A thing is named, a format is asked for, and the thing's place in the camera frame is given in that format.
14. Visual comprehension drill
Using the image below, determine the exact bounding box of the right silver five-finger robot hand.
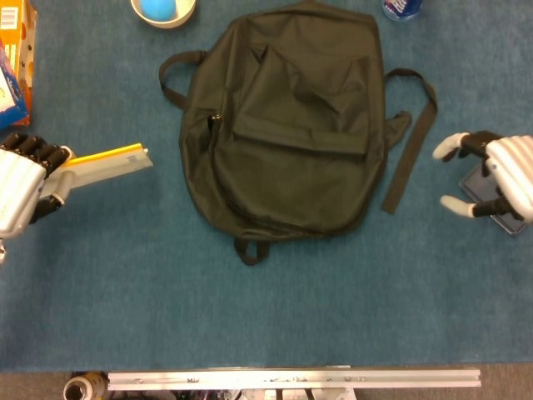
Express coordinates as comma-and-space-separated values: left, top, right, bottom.
431, 130, 533, 224

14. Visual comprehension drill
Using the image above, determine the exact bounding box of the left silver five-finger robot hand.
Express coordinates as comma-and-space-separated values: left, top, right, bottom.
0, 132, 78, 241

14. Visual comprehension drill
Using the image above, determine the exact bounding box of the yellow and white Lexicon book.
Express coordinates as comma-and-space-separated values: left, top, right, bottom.
49, 142, 154, 197

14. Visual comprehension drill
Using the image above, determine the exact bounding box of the black fabric backpack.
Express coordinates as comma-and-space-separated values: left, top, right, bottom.
159, 0, 439, 267

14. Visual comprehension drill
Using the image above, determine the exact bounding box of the blue and white snack box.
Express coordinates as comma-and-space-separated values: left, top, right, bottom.
0, 41, 29, 133

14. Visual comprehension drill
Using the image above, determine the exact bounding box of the orange cardboard box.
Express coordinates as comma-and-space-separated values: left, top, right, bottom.
0, 0, 37, 127

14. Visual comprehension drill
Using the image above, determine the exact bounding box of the blue labelled plastic bottle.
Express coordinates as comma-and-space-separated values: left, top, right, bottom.
381, 0, 425, 23

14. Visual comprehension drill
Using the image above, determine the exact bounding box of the brown tape roll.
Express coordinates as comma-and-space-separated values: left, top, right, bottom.
62, 372, 108, 400

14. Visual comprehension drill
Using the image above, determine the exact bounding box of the blue ball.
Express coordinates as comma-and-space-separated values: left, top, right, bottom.
139, 0, 176, 22

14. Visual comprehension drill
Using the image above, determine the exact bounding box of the beige bowl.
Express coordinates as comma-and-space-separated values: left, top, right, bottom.
130, 0, 197, 29

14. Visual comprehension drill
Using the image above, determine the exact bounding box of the blue felt table mat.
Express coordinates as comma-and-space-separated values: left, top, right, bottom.
0, 0, 533, 372

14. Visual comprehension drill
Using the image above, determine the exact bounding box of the aluminium profile rail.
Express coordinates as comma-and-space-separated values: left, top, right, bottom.
107, 368, 482, 392

